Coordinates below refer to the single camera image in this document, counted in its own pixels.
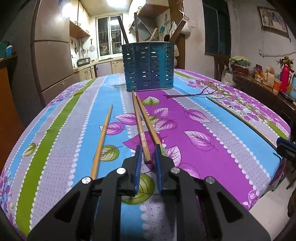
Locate framed elephant picture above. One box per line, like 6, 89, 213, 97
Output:
257, 6, 289, 38

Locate light bamboo chopstick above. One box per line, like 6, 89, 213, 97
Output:
90, 104, 113, 180

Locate kitchen window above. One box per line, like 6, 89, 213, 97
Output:
95, 15, 125, 58

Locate blue perforated utensil holder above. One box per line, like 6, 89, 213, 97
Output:
122, 42, 174, 92

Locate brown chopstick long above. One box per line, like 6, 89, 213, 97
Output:
135, 94, 167, 156

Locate dark wooden chair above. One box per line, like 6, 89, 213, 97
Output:
214, 54, 230, 81

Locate dark wooden side table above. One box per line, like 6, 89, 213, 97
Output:
233, 71, 296, 132

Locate beige refrigerator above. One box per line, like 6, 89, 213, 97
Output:
4, 0, 82, 107

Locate range hood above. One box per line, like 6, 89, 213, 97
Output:
129, 17, 159, 42

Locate white plastic bag hanging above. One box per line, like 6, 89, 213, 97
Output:
181, 16, 191, 35

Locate floral striped tablecloth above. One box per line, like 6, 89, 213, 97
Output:
1, 70, 290, 238

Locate brown chopstick short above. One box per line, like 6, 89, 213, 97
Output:
132, 92, 151, 164

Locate red thermos bottle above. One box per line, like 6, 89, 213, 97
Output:
280, 64, 294, 93

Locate dark brown wooden chopstick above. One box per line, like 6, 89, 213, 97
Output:
117, 16, 129, 44

